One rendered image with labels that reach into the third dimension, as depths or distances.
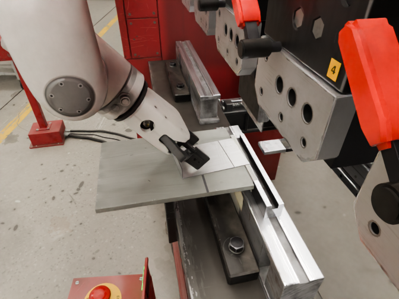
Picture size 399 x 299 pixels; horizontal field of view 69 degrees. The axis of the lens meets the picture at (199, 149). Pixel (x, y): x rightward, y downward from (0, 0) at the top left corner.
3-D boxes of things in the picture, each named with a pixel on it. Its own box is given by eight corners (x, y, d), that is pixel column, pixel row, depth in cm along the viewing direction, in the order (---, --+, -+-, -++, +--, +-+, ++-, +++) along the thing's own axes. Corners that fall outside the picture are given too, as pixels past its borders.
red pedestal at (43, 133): (35, 134, 235) (-11, 28, 184) (67, 130, 239) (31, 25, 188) (29, 149, 220) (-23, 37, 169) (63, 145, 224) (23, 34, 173)
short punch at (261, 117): (237, 104, 55) (241, 54, 49) (247, 102, 56) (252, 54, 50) (255, 133, 48) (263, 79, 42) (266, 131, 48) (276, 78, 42)
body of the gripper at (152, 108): (146, 92, 38) (198, 136, 45) (135, 64, 45) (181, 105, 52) (108, 130, 39) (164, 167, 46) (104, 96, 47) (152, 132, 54)
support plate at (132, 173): (102, 146, 60) (101, 142, 59) (225, 131, 64) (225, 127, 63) (95, 213, 46) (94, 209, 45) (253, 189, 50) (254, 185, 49)
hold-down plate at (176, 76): (165, 68, 121) (164, 61, 119) (177, 67, 122) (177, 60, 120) (174, 102, 98) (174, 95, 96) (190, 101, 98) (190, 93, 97)
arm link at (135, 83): (136, 78, 37) (152, 92, 39) (127, 54, 43) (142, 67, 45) (92, 122, 38) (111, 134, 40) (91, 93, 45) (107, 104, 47)
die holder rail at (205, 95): (176, 63, 125) (175, 41, 120) (190, 62, 126) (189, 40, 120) (200, 124, 87) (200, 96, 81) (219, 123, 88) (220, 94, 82)
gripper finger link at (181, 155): (176, 152, 41) (194, 161, 46) (152, 116, 44) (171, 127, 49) (170, 158, 41) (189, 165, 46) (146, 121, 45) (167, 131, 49)
